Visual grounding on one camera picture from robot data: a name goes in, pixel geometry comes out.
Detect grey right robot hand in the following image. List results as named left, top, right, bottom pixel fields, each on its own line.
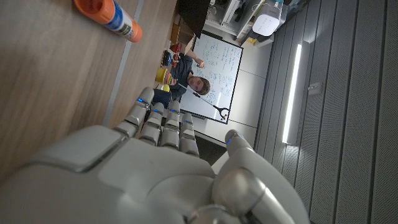
left=0, top=86, right=312, bottom=224

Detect orange and blue glue stick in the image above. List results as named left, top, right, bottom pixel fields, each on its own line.
left=73, top=0, right=143, bottom=44

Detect long black grabber stick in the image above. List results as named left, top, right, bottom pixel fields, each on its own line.
left=177, top=83, right=231, bottom=121

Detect yellow stacking cups toy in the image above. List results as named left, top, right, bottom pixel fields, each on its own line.
left=155, top=67, right=174, bottom=85

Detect seated person in dark shirt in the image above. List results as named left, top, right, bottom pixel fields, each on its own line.
left=152, top=51, right=211, bottom=108

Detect open cardboard box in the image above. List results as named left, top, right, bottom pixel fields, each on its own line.
left=170, top=18, right=196, bottom=54

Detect black computer monitor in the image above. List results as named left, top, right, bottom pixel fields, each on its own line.
left=175, top=0, right=212, bottom=39

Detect ceiling light strip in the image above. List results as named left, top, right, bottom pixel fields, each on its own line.
left=282, top=43, right=302, bottom=144

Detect white round appliance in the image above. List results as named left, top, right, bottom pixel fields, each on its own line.
left=252, top=1, right=283, bottom=37

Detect whiteboard with black frame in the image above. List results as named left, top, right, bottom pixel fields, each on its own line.
left=179, top=30, right=244, bottom=124

